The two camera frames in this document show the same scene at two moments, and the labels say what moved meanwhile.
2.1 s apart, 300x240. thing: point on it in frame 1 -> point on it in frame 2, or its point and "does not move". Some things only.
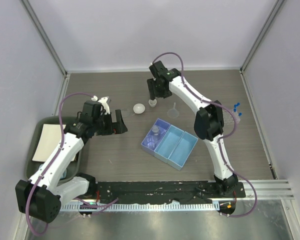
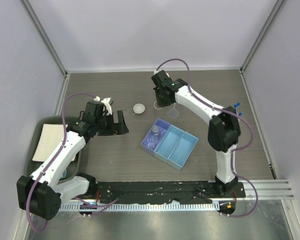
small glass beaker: [151, 141] does not move
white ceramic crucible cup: [152, 103] -> [155, 105]
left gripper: [111, 130] does not move
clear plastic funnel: [173, 113] does not move
